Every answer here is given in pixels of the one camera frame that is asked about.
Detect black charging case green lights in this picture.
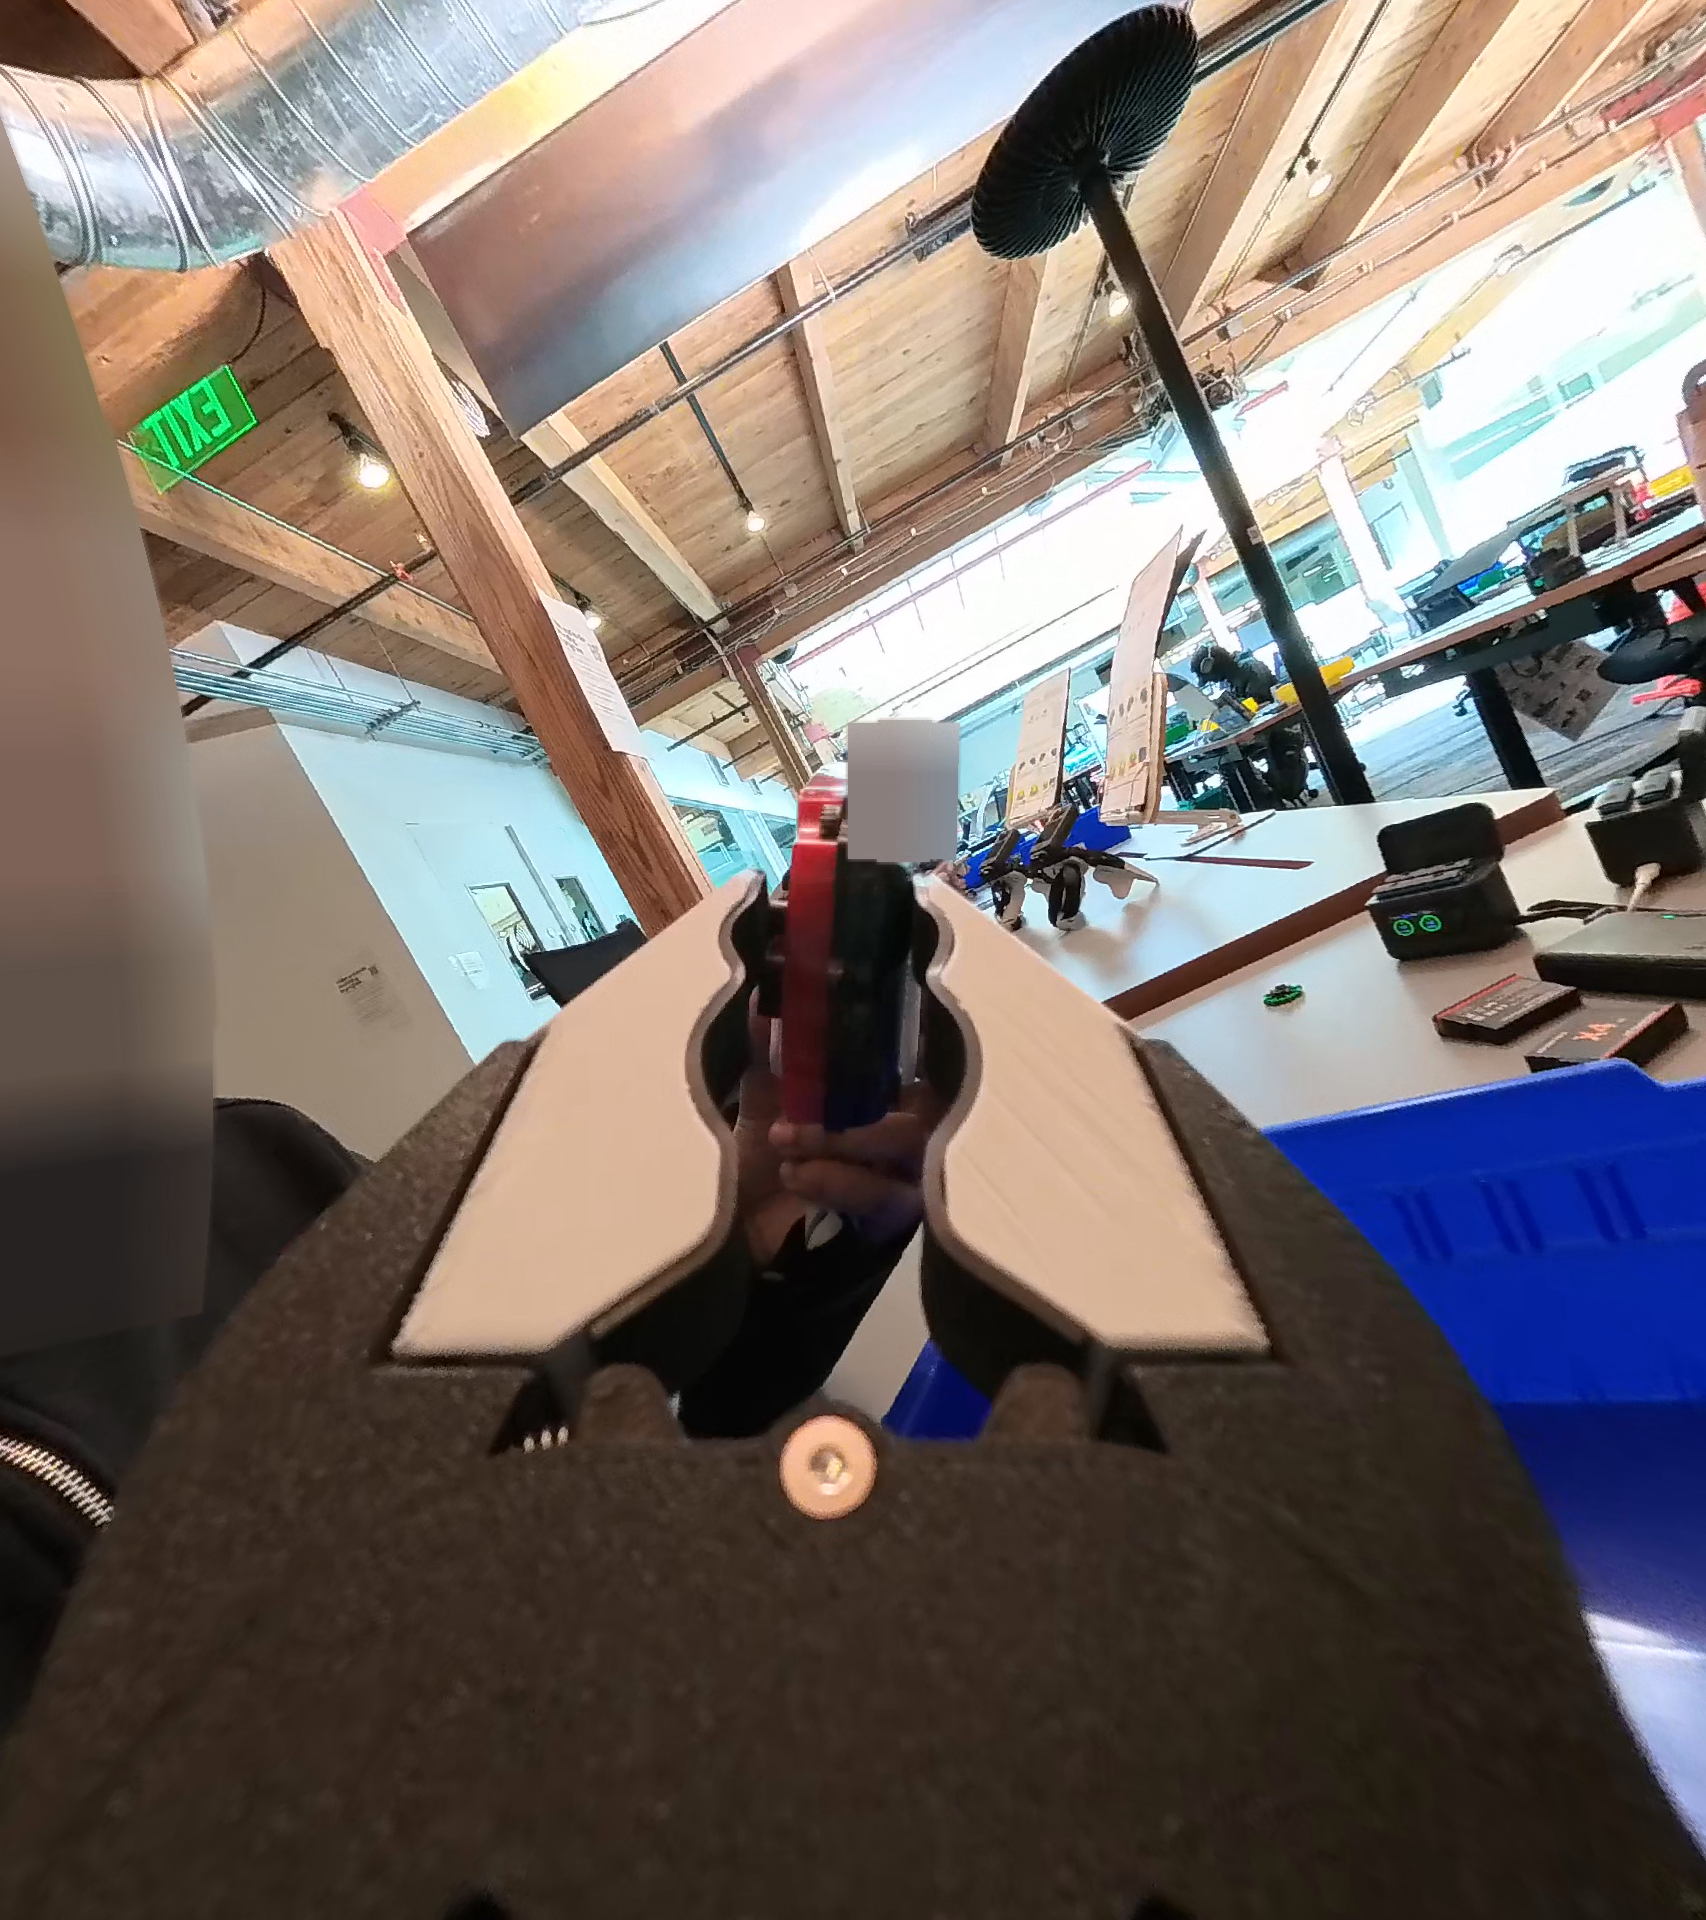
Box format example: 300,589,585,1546
1366,803,1521,962

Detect green exit sign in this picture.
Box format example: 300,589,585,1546
124,365,257,499

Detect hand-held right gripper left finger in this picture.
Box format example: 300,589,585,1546
390,873,771,1404

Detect small black charger dock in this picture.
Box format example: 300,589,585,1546
1584,704,1706,888

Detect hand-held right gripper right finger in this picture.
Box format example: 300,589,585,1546
911,876,1269,1409

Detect silver ventilation duct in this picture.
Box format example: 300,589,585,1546
0,0,585,277

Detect grey rectangular duct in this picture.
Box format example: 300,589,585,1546
401,0,1095,439

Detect person's left hand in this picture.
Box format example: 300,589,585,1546
770,1103,933,1215

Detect black flat power hub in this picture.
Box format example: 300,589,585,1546
1531,900,1706,1008

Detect red handheld game toy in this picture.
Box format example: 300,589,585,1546
765,772,930,1134

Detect charger cable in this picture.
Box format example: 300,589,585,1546
1519,862,1671,924

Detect black office chair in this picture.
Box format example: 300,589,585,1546
1600,601,1706,799
520,922,645,1008

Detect printed cardboard sheet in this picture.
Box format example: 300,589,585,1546
1511,644,1611,740

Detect black metal pole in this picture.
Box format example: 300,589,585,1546
970,4,1378,804

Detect metal cable tray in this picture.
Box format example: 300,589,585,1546
169,648,555,768

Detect black red battery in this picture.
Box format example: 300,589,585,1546
1524,996,1689,1073
1432,973,1582,1044

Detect cardboard instruction board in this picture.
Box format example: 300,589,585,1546
1099,529,1207,824
1006,667,1072,829

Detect white paper notice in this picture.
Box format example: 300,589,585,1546
537,593,650,761

